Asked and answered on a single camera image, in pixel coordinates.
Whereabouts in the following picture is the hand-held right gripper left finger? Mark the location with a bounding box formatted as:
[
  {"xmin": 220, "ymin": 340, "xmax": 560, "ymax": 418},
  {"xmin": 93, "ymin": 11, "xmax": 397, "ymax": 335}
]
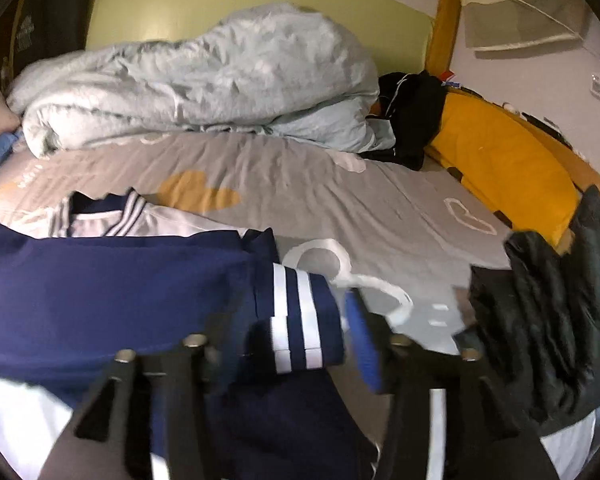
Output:
[{"xmin": 39, "ymin": 332, "xmax": 221, "ymax": 480}]

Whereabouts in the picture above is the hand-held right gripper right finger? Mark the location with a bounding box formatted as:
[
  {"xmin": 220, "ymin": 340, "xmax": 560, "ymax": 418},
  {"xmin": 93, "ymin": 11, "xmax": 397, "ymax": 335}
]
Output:
[{"xmin": 342, "ymin": 289, "xmax": 561, "ymax": 480}]

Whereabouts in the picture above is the white and navy varsity jacket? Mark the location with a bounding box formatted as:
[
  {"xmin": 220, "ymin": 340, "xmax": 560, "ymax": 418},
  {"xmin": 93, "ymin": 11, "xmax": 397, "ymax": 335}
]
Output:
[{"xmin": 0, "ymin": 187, "xmax": 598, "ymax": 480}]

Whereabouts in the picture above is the grey printed bed sheet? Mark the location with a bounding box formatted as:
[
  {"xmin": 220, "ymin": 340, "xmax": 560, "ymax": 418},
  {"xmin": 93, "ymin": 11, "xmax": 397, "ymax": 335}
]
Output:
[{"xmin": 0, "ymin": 132, "xmax": 518, "ymax": 356}]

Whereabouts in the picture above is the dark green jacket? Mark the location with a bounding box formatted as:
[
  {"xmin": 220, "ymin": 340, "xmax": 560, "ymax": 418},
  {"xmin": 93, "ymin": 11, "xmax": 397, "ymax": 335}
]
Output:
[{"xmin": 452, "ymin": 185, "xmax": 600, "ymax": 426}]

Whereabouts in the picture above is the yellow cushion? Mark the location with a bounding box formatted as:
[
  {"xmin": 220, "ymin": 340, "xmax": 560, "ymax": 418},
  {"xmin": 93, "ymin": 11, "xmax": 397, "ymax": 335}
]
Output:
[{"xmin": 425, "ymin": 86, "xmax": 583, "ymax": 246}]

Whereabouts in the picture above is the black garment with white stripe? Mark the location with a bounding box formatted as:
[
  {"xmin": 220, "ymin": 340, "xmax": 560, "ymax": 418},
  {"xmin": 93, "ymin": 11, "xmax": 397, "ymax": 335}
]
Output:
[{"xmin": 365, "ymin": 71, "xmax": 451, "ymax": 171}]

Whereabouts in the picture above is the light grey duvet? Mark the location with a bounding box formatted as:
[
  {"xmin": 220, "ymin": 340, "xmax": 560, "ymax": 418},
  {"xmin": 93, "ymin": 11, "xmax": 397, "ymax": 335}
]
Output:
[{"xmin": 6, "ymin": 2, "xmax": 398, "ymax": 158}]

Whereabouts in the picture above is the air conditioner unit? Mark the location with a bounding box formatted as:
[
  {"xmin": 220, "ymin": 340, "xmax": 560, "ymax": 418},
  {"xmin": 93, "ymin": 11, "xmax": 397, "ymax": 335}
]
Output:
[{"xmin": 455, "ymin": 0, "xmax": 593, "ymax": 52}]

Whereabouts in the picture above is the black backpack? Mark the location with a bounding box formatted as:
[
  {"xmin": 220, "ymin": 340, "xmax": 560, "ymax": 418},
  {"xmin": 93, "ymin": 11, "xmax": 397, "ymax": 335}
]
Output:
[{"xmin": 0, "ymin": 0, "xmax": 98, "ymax": 81}]

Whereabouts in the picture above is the wooden bed frame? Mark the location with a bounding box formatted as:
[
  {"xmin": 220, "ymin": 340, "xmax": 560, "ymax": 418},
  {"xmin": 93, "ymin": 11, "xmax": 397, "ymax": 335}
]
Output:
[{"xmin": 427, "ymin": 0, "xmax": 462, "ymax": 75}]

